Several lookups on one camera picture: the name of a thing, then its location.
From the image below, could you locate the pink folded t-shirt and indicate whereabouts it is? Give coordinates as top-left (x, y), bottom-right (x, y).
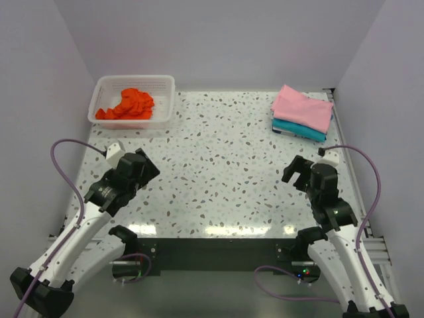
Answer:
top-left (271, 85), bottom-right (334, 134)

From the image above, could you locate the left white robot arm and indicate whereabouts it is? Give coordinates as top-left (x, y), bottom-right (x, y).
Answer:
top-left (10, 148), bottom-right (160, 317)

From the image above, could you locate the aluminium frame rail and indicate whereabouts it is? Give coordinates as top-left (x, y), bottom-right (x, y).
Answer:
top-left (323, 86), bottom-right (395, 318)

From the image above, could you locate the white patterned folded t-shirt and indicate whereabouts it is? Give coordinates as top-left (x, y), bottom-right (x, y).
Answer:
top-left (272, 126), bottom-right (303, 138)

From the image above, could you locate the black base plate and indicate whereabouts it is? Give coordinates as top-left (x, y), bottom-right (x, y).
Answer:
top-left (113, 238), bottom-right (321, 283)

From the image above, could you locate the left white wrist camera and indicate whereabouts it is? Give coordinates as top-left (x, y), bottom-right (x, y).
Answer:
top-left (105, 140), bottom-right (125, 168)

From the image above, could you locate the white plastic basket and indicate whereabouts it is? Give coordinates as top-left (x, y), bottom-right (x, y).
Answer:
top-left (87, 75), bottom-right (175, 130)

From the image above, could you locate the teal folded t-shirt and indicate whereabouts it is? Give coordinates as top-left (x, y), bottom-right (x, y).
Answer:
top-left (272, 119), bottom-right (327, 142)

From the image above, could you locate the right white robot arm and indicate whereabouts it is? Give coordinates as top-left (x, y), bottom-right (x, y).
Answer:
top-left (282, 155), bottom-right (409, 317)

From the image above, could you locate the orange t-shirt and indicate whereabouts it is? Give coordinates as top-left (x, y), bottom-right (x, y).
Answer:
top-left (95, 88), bottom-right (154, 121)

